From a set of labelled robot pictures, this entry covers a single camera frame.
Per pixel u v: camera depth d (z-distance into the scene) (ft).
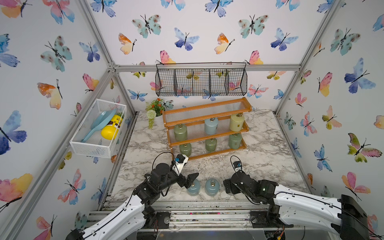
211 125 2.77
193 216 2.49
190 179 2.19
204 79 3.22
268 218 2.11
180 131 2.68
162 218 2.44
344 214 1.37
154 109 3.40
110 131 2.29
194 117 2.59
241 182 1.91
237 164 2.34
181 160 2.12
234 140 3.06
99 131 2.27
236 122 2.82
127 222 1.86
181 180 2.16
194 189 2.52
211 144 3.05
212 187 2.53
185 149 2.97
